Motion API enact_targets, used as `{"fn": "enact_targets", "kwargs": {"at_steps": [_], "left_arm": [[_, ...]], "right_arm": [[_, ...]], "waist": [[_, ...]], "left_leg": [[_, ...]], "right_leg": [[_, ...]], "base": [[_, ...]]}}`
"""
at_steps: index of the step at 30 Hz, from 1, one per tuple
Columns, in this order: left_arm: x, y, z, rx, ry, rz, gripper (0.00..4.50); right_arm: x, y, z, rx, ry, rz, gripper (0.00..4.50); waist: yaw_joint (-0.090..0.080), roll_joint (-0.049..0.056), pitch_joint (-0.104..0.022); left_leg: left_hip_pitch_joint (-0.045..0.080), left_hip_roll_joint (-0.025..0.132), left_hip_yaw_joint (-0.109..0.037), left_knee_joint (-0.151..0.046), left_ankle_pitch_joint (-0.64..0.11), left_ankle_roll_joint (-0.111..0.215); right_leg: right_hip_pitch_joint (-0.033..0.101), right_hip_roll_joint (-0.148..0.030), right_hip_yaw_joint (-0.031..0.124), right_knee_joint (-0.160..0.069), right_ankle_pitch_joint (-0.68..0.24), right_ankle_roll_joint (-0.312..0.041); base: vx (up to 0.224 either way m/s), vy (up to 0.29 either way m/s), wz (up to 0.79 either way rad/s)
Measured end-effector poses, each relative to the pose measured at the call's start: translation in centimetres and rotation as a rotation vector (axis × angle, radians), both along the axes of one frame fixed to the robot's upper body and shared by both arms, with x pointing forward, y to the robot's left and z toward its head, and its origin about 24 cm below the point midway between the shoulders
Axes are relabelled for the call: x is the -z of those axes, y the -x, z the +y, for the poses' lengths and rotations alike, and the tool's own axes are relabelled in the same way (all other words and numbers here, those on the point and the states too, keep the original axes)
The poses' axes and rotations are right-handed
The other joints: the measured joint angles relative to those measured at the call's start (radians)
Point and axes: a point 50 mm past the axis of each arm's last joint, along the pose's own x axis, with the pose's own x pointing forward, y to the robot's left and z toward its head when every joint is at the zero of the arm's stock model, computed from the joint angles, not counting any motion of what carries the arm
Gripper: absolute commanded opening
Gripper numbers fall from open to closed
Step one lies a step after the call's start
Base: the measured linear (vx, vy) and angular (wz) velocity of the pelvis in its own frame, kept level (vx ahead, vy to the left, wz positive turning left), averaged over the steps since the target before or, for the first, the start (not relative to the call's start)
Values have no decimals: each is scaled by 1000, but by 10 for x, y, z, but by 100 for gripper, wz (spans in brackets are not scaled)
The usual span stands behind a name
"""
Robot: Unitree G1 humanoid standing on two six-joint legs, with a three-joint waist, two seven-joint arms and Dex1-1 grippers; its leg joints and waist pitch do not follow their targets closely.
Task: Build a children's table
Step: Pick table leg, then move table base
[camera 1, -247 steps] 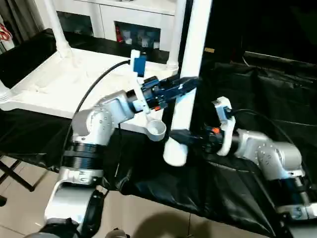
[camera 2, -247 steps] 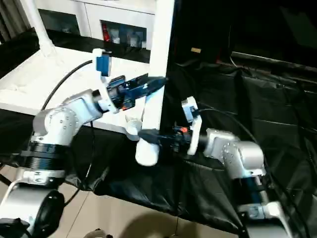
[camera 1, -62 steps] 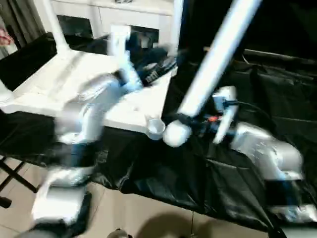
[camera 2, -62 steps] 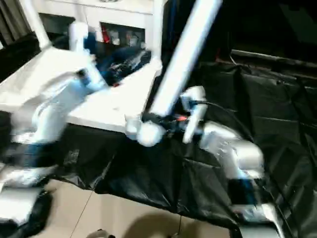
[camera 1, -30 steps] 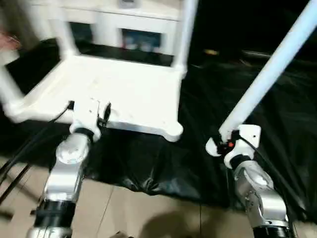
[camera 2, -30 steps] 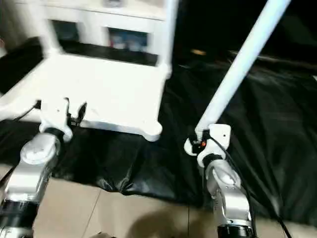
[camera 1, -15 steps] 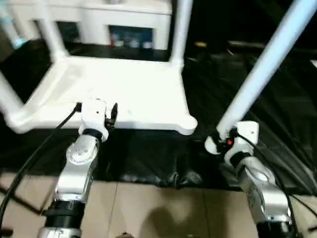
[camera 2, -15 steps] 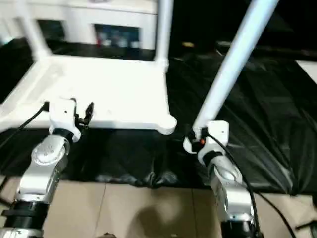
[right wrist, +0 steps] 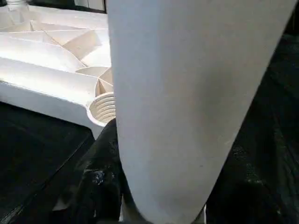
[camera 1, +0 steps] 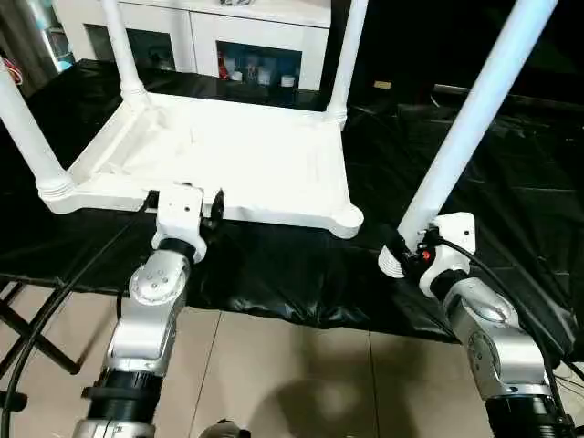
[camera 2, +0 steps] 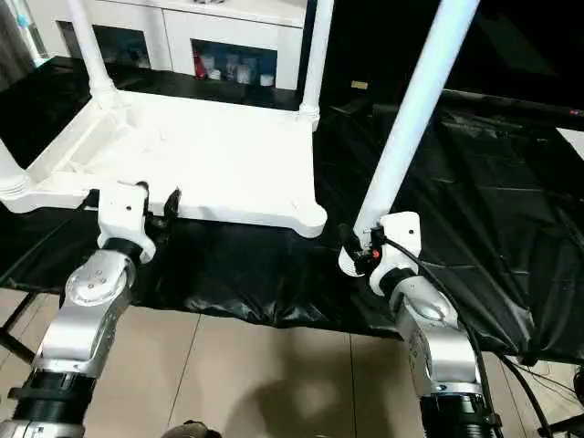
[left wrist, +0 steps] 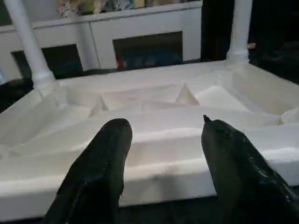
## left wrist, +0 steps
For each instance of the red bottle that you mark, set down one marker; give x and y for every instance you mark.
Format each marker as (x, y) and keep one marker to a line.
(119, 63)

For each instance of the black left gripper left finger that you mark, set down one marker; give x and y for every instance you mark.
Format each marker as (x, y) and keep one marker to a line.
(93, 177)

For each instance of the white glass door cabinet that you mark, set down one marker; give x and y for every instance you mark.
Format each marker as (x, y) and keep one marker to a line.
(144, 25)

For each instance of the white plastic table top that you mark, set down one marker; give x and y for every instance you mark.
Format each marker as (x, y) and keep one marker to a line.
(151, 112)

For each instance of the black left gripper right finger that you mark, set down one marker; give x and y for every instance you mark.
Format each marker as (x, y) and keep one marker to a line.
(245, 182)

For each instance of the white plastic table leg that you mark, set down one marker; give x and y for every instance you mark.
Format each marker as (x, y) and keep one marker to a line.
(30, 42)
(239, 30)

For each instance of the black work surface mat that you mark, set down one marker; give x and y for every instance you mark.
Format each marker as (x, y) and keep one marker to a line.
(14, 93)

